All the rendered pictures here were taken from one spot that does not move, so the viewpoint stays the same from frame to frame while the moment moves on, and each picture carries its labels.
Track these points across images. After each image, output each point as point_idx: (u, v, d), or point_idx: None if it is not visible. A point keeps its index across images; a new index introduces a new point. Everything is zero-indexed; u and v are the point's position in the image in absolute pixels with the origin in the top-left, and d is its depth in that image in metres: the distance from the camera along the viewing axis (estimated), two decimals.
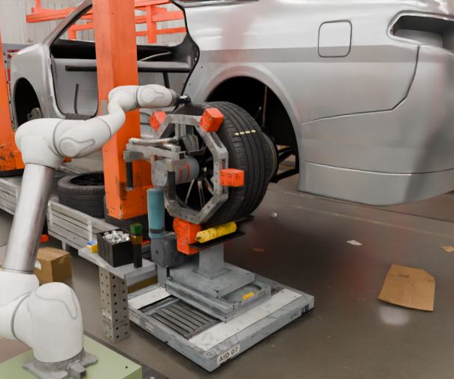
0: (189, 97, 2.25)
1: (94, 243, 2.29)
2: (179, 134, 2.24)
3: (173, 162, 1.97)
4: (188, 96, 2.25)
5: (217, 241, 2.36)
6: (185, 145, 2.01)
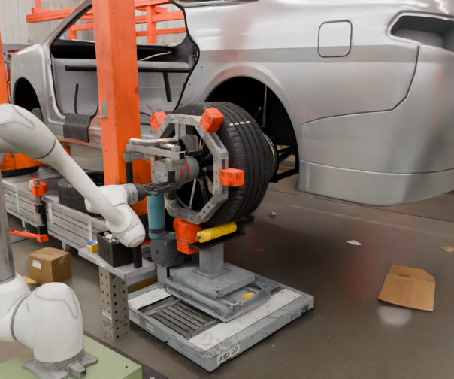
0: (166, 189, 1.93)
1: (94, 243, 2.29)
2: (179, 134, 2.24)
3: (173, 162, 1.97)
4: (165, 188, 1.93)
5: (217, 241, 2.36)
6: (185, 145, 2.01)
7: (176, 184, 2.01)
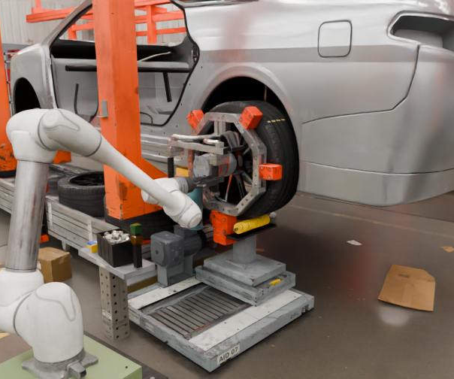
0: (213, 182, 2.06)
1: (94, 243, 2.29)
2: (218, 131, 2.37)
3: (217, 156, 2.10)
4: (212, 181, 2.06)
5: (252, 233, 2.50)
6: (228, 141, 2.15)
7: (220, 177, 2.14)
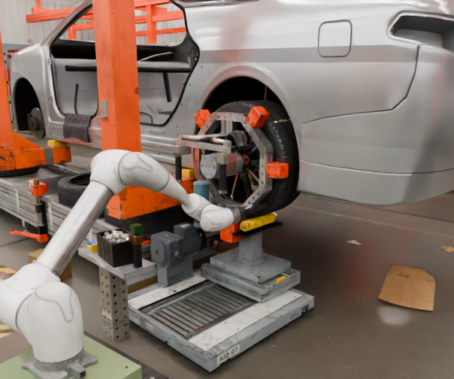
0: (256, 204, 2.31)
1: (94, 243, 2.29)
2: (225, 130, 2.41)
3: (225, 155, 2.14)
4: (255, 203, 2.30)
5: (258, 231, 2.53)
6: (235, 140, 2.18)
7: (262, 204, 2.38)
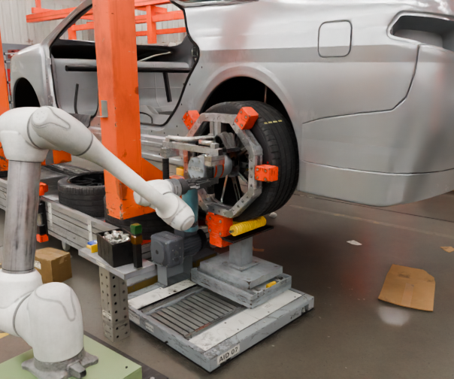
0: (207, 183, 2.03)
1: (94, 243, 2.29)
2: (213, 131, 2.34)
3: (212, 158, 2.07)
4: (206, 183, 2.03)
5: (249, 235, 2.46)
6: (222, 142, 2.11)
7: (214, 179, 2.11)
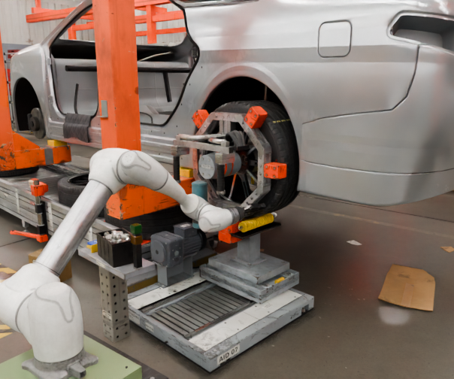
0: (255, 204, 2.30)
1: (94, 243, 2.29)
2: (223, 130, 2.40)
3: (223, 156, 2.13)
4: (255, 204, 2.29)
5: (257, 231, 2.52)
6: (233, 140, 2.17)
7: (261, 204, 2.37)
